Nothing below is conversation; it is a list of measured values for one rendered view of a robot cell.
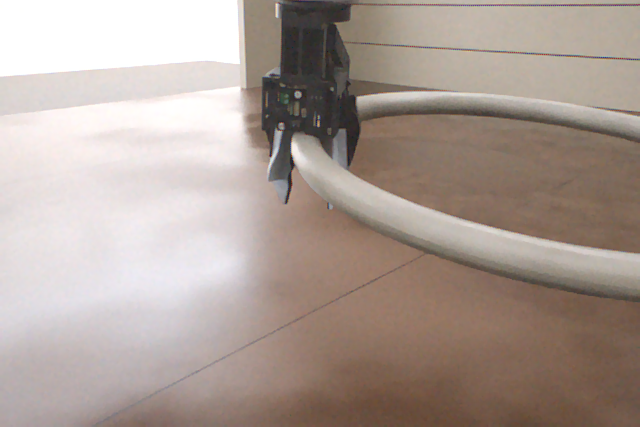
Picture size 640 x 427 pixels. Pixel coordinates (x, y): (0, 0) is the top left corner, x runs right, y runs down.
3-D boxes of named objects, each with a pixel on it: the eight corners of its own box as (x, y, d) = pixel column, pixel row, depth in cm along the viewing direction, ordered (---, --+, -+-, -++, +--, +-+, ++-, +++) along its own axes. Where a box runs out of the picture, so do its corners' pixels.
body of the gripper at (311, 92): (258, 137, 58) (259, 5, 53) (280, 116, 65) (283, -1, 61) (336, 145, 56) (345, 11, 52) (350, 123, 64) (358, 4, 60)
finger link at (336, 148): (319, 226, 61) (306, 139, 58) (330, 204, 67) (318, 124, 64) (349, 224, 61) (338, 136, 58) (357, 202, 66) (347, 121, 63)
